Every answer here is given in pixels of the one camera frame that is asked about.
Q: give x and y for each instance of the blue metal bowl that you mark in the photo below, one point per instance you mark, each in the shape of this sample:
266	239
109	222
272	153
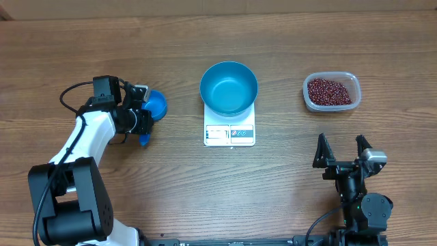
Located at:
228	88

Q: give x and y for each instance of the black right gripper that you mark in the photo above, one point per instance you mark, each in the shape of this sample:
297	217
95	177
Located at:
323	159

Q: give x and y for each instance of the white digital kitchen scale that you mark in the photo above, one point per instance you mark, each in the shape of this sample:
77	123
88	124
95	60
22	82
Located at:
235	131

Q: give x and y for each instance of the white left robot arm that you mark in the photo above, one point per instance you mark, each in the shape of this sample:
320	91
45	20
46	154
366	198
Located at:
70	202

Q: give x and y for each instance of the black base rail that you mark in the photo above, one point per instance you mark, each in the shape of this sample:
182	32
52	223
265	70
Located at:
299	240

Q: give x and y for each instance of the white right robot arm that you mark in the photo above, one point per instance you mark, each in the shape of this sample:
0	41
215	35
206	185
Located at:
365	214

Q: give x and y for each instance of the clear plastic food container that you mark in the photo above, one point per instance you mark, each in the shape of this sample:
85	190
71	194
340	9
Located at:
347	79

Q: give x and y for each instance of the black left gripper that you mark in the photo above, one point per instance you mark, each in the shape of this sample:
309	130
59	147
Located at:
145	123

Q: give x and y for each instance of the blue plastic measuring scoop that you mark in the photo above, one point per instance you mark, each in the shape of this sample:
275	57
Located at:
153	107

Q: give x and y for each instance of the red adzuki beans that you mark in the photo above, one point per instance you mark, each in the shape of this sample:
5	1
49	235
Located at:
325	92

